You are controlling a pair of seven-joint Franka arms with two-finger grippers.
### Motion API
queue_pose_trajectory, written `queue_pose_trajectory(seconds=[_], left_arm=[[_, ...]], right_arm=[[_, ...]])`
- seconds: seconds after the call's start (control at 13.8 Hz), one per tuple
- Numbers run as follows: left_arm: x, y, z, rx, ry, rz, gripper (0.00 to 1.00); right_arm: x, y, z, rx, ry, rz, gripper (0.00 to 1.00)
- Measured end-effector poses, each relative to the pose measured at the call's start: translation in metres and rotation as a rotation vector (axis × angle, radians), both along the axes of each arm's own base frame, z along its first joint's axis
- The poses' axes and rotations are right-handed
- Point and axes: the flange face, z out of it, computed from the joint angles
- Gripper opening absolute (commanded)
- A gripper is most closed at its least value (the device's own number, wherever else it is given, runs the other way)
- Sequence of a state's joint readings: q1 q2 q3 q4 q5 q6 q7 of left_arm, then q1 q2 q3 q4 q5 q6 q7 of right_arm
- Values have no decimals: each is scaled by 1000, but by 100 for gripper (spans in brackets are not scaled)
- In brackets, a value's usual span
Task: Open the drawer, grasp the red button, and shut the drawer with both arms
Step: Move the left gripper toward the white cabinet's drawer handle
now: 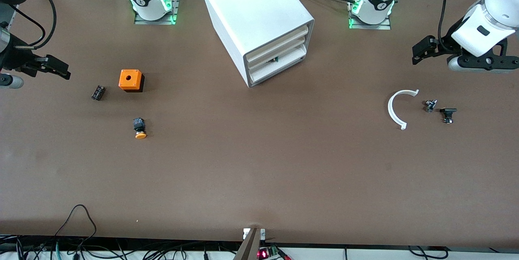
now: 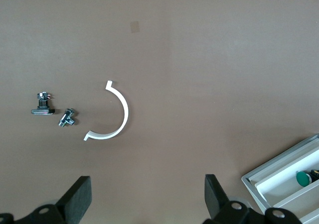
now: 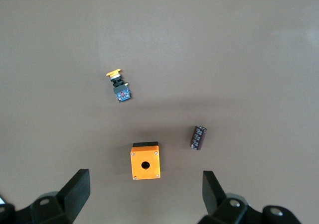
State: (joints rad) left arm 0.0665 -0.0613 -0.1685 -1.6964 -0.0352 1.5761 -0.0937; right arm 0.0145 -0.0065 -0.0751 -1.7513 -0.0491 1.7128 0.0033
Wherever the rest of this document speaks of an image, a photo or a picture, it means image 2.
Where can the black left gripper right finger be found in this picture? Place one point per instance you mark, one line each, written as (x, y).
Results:
(216, 201)

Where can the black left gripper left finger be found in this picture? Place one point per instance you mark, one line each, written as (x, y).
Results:
(77, 199)

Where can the white grey compartment drawer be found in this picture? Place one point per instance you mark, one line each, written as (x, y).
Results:
(281, 184)

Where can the green round push button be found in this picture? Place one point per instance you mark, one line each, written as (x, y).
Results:
(303, 179)

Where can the black yellow push button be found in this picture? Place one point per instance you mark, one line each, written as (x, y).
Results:
(315, 174)

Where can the small metal pipe fitting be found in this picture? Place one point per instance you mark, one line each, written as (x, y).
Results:
(66, 118)

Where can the black push switch component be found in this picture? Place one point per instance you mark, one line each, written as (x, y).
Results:
(43, 107)

